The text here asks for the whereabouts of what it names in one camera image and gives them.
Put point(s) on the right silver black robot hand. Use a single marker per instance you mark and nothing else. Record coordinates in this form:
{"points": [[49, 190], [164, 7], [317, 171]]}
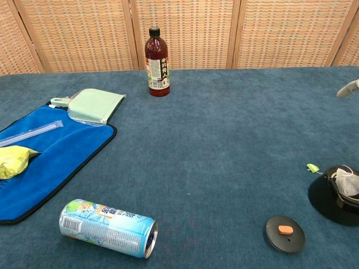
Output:
{"points": [[349, 88]]}

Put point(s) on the black teapot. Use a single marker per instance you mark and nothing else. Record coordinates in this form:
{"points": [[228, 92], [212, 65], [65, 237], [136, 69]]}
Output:
{"points": [[322, 196]]}

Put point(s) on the small black round lid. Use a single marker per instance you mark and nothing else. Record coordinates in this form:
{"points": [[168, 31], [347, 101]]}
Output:
{"points": [[286, 238]]}

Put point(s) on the dark glass bottle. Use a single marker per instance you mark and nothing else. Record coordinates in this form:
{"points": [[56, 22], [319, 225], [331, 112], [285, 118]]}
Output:
{"points": [[157, 56]]}

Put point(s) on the light blue dustpan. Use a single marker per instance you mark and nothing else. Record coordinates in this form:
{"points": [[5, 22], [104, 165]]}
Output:
{"points": [[95, 105]]}

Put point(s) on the teal table carpet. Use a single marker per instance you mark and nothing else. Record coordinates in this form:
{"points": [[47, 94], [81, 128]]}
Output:
{"points": [[210, 140]]}

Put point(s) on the woven wicker folding screen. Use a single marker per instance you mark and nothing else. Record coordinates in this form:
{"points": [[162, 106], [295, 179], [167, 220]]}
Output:
{"points": [[84, 33]]}

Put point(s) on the light blue drink can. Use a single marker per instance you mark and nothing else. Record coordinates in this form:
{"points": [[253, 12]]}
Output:
{"points": [[106, 227]]}

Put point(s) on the blue microfibre cloth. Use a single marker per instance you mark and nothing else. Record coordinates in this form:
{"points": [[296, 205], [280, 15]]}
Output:
{"points": [[61, 157]]}

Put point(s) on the wrapped clear drinking straw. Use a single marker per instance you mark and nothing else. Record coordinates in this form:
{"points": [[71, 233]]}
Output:
{"points": [[31, 133]]}

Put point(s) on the yellow-green snack packet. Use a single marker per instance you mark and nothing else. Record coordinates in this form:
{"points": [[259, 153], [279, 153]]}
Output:
{"points": [[12, 161]]}

